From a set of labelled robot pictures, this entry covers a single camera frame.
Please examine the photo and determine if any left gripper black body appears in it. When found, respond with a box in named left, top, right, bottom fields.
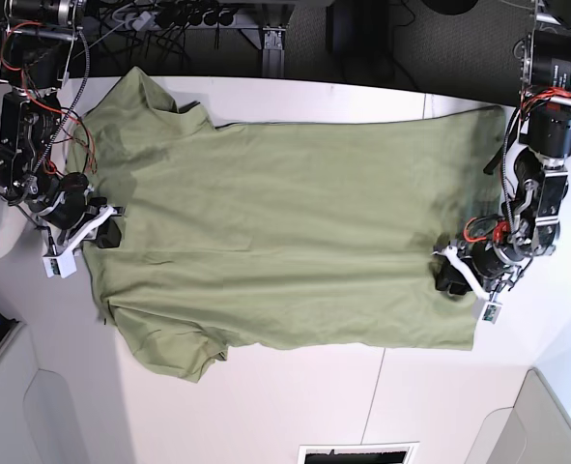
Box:
left=434, top=239, right=527, bottom=302

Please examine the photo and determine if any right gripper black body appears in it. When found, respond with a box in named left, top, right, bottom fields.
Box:
left=27, top=189, right=124, bottom=254

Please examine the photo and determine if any green t-shirt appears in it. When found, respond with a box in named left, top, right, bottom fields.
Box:
left=83, top=69, right=505, bottom=382

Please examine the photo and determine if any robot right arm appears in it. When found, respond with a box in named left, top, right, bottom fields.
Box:
left=0, top=1, right=123, bottom=250

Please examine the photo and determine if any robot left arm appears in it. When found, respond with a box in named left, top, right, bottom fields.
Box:
left=435, top=1, right=571, bottom=304

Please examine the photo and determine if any grey chair right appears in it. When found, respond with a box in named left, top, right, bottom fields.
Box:
left=466, top=368, right=571, bottom=464

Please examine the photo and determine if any grey chair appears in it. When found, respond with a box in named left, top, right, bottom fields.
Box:
left=0, top=323, right=91, bottom=463
left=466, top=368, right=571, bottom=464

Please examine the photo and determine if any white framed floor vent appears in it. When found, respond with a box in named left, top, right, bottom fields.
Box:
left=297, top=442, right=419, bottom=464

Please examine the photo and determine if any grey chair left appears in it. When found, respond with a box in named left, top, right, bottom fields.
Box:
left=0, top=323, right=91, bottom=463

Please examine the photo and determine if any white power strip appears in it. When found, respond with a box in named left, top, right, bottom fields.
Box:
left=111, top=4, right=241, bottom=32

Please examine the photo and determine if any aluminium table leg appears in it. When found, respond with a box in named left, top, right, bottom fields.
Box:
left=261, top=27, right=286, bottom=78

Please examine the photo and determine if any black box under table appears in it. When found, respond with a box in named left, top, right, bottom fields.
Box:
left=326, top=0, right=390, bottom=57

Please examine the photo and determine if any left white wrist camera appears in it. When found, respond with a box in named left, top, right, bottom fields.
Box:
left=480, top=300, right=503, bottom=324

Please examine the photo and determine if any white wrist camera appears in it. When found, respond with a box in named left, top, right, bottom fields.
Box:
left=43, top=253, right=76, bottom=278
left=480, top=300, right=503, bottom=324

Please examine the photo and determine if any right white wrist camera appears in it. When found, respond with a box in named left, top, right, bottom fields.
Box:
left=43, top=253, right=76, bottom=278

